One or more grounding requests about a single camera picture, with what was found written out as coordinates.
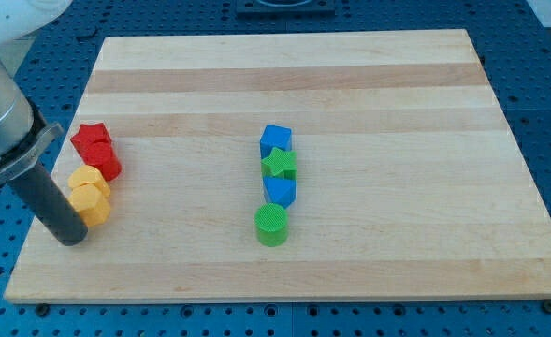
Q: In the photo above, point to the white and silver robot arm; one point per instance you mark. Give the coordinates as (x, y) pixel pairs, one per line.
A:
(24, 133)

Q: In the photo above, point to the green star block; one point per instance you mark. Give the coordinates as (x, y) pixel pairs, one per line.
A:
(280, 164)

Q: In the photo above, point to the blue triangle block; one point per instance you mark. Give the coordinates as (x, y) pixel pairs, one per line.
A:
(279, 191)

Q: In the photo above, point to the blue cube block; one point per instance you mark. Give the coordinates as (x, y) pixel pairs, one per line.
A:
(275, 136)

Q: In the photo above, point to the green cylinder block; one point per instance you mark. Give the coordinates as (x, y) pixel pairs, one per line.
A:
(271, 224)

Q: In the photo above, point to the light wooden board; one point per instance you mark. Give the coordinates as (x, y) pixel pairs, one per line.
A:
(360, 166)

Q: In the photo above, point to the red cylinder block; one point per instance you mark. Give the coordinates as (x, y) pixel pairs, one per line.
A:
(102, 156)

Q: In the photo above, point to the red star block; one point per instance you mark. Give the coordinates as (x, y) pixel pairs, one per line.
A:
(87, 135)

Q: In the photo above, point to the yellow hexagon block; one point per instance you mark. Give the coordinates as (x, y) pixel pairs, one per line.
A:
(90, 203)

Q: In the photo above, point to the yellow pentagon block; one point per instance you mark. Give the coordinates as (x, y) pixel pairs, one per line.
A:
(86, 174)

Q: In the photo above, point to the dark grey cylindrical pointer tool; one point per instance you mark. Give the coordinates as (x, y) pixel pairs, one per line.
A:
(40, 193)

